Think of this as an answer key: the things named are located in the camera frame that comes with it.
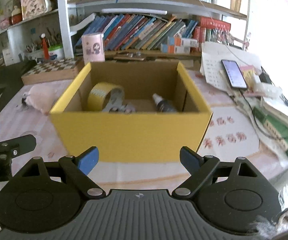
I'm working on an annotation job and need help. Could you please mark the black electric keyboard piano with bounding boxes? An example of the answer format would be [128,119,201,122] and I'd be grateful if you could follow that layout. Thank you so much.
[0,60,37,112]

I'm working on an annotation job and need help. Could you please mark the wooden chess board box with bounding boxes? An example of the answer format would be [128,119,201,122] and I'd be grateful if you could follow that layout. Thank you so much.
[22,58,84,85]

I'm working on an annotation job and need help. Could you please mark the yellow tape roll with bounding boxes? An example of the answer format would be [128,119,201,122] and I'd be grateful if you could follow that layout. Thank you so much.
[87,82,124,112]

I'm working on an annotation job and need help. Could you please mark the pink cylindrical box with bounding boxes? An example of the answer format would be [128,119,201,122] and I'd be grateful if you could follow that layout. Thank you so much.
[82,33,105,64]

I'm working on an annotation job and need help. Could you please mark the green book stack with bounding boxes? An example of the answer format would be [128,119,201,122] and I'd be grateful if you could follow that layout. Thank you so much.
[252,107,288,157]

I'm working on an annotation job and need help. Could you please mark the small dark dropper bottle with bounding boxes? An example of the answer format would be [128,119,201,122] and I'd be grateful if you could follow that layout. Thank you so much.
[152,93,177,113]

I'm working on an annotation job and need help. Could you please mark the red tassel ornament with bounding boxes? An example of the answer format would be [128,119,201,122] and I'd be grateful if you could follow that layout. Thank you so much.
[41,33,50,60]

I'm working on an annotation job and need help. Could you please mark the white green-lid jar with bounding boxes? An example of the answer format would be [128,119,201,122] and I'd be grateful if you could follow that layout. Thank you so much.
[48,44,65,61]

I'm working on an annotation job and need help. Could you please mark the grey toy car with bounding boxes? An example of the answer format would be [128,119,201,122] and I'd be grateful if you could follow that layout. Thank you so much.
[102,88,136,114]

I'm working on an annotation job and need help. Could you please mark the smartphone with lit screen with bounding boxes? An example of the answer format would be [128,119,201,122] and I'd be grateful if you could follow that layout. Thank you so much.
[221,60,248,90]

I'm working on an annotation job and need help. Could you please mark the pink plush toy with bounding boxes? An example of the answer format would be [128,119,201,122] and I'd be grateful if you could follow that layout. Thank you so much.
[22,84,57,115]

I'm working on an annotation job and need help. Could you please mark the black charging cable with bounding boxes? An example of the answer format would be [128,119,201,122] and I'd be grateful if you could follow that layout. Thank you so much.
[238,88,279,140]

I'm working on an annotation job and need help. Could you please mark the yellow cardboard box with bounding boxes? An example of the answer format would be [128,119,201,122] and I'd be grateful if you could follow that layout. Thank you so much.
[50,61,213,163]

